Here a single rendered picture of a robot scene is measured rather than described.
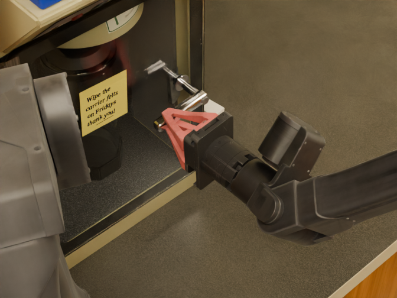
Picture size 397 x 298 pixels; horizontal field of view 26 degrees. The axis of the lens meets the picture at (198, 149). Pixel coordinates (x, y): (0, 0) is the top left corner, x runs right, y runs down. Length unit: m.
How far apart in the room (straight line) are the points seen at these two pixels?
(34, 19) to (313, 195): 0.37
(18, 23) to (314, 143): 0.39
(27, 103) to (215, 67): 1.26
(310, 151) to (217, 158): 0.12
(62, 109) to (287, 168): 0.65
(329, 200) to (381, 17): 0.87
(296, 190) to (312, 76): 0.65
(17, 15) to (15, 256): 0.54
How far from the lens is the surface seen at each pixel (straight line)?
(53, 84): 0.43
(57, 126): 0.43
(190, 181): 1.42
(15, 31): 0.91
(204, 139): 1.09
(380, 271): 1.54
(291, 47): 1.70
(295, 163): 1.05
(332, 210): 0.98
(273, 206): 1.01
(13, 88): 0.42
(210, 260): 1.34
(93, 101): 1.13
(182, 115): 1.16
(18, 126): 0.39
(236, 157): 1.09
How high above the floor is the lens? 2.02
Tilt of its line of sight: 47 degrees down
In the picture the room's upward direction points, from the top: straight up
